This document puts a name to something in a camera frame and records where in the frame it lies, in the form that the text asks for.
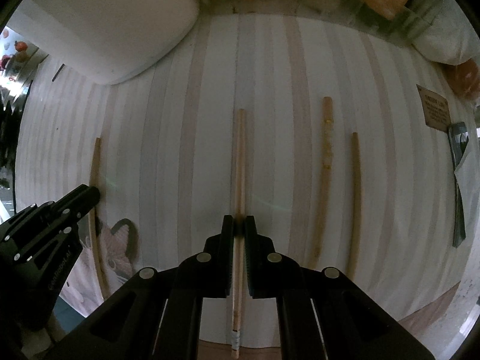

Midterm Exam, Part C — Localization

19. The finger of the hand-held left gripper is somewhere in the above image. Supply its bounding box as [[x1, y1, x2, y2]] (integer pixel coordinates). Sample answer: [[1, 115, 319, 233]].
[[0, 184, 101, 268]]

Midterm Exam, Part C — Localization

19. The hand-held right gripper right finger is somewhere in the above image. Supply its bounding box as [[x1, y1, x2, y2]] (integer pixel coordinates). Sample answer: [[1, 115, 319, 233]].
[[244, 215, 436, 360]]

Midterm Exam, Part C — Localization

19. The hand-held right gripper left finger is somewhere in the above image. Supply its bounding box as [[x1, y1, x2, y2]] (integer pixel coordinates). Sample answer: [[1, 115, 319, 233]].
[[41, 215, 235, 360]]

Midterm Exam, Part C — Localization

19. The light chopstick with white band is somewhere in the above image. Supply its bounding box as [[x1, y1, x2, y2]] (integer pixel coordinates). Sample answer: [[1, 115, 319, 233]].
[[229, 109, 246, 359]]

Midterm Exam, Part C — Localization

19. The cream utensil holder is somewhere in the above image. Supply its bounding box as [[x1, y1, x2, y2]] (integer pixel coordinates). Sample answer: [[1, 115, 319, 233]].
[[7, 0, 199, 86]]

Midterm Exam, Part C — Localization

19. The striped cat print mat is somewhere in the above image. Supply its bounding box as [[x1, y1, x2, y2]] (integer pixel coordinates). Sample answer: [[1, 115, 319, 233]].
[[14, 5, 478, 360]]

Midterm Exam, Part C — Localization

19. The patterned light wooden chopstick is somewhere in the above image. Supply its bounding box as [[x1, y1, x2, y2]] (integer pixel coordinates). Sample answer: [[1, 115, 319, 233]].
[[311, 97, 334, 267]]

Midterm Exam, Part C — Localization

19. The white paper slip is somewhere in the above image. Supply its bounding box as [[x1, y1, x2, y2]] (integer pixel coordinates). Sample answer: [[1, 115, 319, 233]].
[[454, 146, 480, 211]]

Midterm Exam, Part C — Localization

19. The small brown card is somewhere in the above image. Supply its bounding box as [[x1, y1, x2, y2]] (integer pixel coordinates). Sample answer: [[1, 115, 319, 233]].
[[416, 84, 452, 133]]

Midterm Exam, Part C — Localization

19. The clear plastic bag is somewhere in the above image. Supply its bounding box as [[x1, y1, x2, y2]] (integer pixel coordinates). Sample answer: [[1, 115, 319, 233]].
[[410, 0, 480, 102]]

